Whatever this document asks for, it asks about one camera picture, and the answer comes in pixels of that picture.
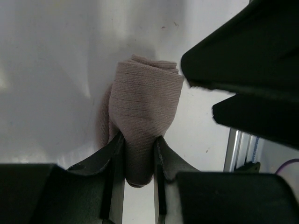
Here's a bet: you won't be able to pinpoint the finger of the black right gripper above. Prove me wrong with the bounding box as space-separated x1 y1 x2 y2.
213 94 299 148
181 0 299 102

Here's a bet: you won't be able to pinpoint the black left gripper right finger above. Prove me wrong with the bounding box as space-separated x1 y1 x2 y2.
153 137 299 224

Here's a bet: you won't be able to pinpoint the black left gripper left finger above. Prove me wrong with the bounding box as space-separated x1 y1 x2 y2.
0 133 124 224

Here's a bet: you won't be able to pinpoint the taupe sock red stripes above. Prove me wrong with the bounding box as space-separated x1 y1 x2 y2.
97 55 184 188

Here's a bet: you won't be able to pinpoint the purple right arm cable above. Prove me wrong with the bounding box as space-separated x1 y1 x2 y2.
274 158 299 175

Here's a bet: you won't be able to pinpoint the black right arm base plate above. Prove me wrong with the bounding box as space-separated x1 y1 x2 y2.
234 162 261 173

